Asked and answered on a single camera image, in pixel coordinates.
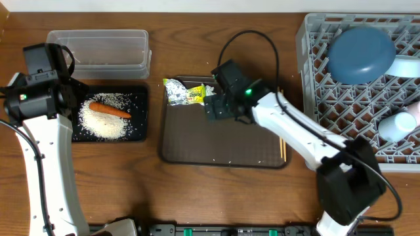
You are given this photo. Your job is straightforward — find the grey dishwasher rack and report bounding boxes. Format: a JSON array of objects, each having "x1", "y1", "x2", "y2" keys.
[{"x1": 295, "y1": 13, "x2": 419, "y2": 173}]

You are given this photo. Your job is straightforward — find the silver foil wrapper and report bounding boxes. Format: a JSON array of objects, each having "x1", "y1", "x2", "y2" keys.
[{"x1": 163, "y1": 79, "x2": 188, "y2": 106}]

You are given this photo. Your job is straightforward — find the light blue bowl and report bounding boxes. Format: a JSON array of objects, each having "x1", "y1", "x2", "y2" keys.
[{"x1": 385, "y1": 55, "x2": 420, "y2": 78}]

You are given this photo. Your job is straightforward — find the clear plastic container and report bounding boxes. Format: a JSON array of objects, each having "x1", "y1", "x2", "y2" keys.
[{"x1": 47, "y1": 29, "x2": 152, "y2": 80}]

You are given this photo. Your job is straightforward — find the right black cable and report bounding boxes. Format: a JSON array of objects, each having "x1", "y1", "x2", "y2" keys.
[{"x1": 217, "y1": 29, "x2": 403, "y2": 222}]

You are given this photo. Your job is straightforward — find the left black cable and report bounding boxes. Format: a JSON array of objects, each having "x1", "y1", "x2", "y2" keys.
[{"x1": 0, "y1": 118, "x2": 55, "y2": 236}]

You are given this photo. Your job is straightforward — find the black waste tray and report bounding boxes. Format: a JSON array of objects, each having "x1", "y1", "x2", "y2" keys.
[{"x1": 72, "y1": 85, "x2": 148, "y2": 143}]

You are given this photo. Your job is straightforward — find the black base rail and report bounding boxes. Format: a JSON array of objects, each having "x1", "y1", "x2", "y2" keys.
[{"x1": 137, "y1": 224, "x2": 394, "y2": 236}]

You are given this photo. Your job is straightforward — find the white tissue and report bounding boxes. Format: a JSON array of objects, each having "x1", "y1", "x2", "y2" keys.
[{"x1": 205, "y1": 85, "x2": 216, "y2": 96}]

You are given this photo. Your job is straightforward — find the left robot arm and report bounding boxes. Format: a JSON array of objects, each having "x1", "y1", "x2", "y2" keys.
[{"x1": 18, "y1": 114, "x2": 90, "y2": 235}]

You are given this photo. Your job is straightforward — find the yellow green pandan packet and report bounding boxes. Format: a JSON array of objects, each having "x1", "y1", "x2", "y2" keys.
[{"x1": 186, "y1": 84, "x2": 206, "y2": 104}]

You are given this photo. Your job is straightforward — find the light blue cup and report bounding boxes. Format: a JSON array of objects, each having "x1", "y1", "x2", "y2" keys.
[{"x1": 378, "y1": 112, "x2": 417, "y2": 142}]

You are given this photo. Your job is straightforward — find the dark blue plate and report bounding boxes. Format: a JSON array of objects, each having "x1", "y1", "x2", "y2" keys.
[{"x1": 327, "y1": 27, "x2": 396, "y2": 85}]

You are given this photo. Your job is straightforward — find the white rice pile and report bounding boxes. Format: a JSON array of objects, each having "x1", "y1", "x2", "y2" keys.
[{"x1": 78, "y1": 93, "x2": 135, "y2": 141}]

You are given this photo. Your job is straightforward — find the orange carrot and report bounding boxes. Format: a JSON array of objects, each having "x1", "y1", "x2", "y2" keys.
[{"x1": 89, "y1": 102, "x2": 131, "y2": 119}]

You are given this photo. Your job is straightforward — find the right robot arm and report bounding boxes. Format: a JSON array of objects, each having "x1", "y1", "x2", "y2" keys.
[{"x1": 203, "y1": 81, "x2": 386, "y2": 235}]

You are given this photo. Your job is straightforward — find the pale pink cup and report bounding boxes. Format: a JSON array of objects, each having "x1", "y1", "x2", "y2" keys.
[{"x1": 406, "y1": 102, "x2": 420, "y2": 127}]

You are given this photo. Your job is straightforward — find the black cable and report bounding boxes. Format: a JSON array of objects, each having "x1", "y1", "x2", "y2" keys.
[
  {"x1": 0, "y1": 118, "x2": 55, "y2": 236},
  {"x1": 217, "y1": 29, "x2": 403, "y2": 222}
]

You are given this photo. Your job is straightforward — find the brown serving tray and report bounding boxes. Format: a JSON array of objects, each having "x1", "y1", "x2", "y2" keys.
[{"x1": 158, "y1": 93, "x2": 291, "y2": 169}]

